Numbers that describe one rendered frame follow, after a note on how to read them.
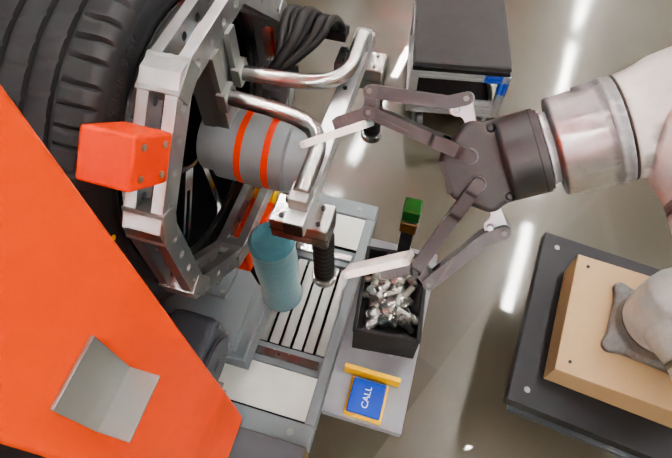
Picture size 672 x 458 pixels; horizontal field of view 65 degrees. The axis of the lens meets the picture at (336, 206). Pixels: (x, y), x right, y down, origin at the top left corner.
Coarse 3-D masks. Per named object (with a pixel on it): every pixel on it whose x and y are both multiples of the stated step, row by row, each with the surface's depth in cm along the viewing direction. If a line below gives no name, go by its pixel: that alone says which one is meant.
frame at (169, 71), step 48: (192, 0) 76; (240, 0) 80; (192, 48) 70; (144, 96) 69; (288, 96) 117; (144, 192) 75; (240, 192) 118; (144, 240) 75; (240, 240) 112; (192, 288) 89
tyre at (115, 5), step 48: (0, 0) 69; (48, 0) 68; (96, 0) 68; (144, 0) 70; (0, 48) 67; (48, 48) 66; (96, 48) 66; (144, 48) 73; (48, 96) 66; (96, 96) 66; (48, 144) 68; (96, 192) 70
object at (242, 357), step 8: (256, 304) 154; (264, 304) 154; (256, 312) 153; (264, 312) 151; (248, 320) 151; (256, 320) 151; (264, 320) 154; (248, 328) 150; (256, 328) 148; (248, 336) 149; (256, 336) 149; (240, 344) 147; (248, 344) 147; (256, 344) 151; (232, 352) 146; (240, 352) 146; (248, 352) 144; (232, 360) 145; (240, 360) 143; (248, 360) 146; (248, 368) 148
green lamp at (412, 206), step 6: (408, 198) 113; (408, 204) 112; (414, 204) 112; (420, 204) 112; (402, 210) 112; (408, 210) 111; (414, 210) 111; (420, 210) 111; (402, 216) 113; (408, 216) 112; (414, 216) 111; (420, 216) 112; (414, 222) 113
